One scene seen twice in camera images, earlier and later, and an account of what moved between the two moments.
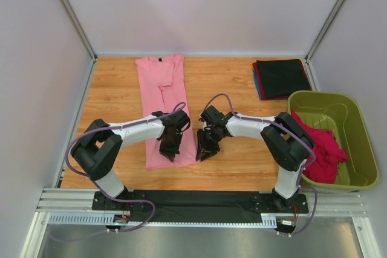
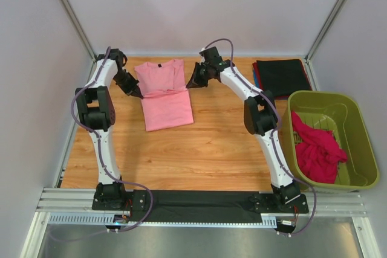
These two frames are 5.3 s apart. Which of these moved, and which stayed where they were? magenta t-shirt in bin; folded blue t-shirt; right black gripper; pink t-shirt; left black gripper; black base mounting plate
Moved: pink t-shirt; left black gripper; right black gripper
Stayed: magenta t-shirt in bin; folded blue t-shirt; black base mounting plate
